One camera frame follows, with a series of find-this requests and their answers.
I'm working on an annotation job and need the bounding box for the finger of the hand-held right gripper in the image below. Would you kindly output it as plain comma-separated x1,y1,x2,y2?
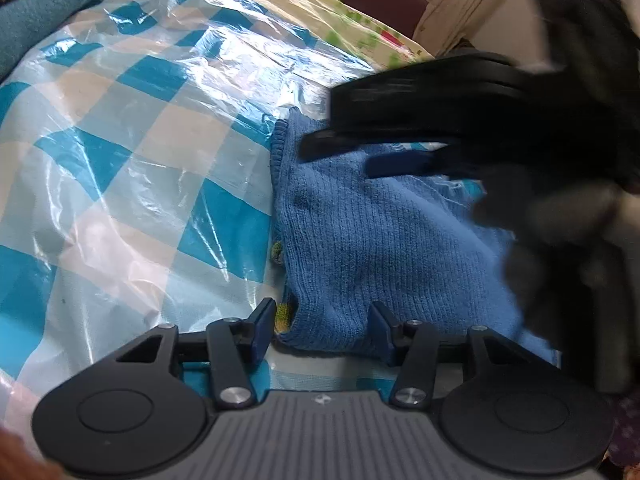
299,127,373,163
364,151,451,180

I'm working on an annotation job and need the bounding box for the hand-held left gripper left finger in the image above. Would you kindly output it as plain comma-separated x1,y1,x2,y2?
115,297,278,408

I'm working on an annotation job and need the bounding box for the floral pink yellow blanket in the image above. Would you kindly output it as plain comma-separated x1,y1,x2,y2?
85,0,436,68

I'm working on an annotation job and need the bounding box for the blue striped knit sweater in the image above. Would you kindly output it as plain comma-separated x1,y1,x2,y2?
270,106,561,361

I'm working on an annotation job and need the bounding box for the beige curtain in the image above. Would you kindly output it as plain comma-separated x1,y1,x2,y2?
412,0,538,57

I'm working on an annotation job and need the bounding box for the clear plastic sheet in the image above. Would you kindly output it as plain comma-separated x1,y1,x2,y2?
0,0,381,406

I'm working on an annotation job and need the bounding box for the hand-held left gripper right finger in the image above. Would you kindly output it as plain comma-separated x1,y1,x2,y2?
367,302,527,408

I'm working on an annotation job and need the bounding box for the teal fleece cloth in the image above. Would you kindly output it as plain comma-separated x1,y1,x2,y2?
0,0,118,81

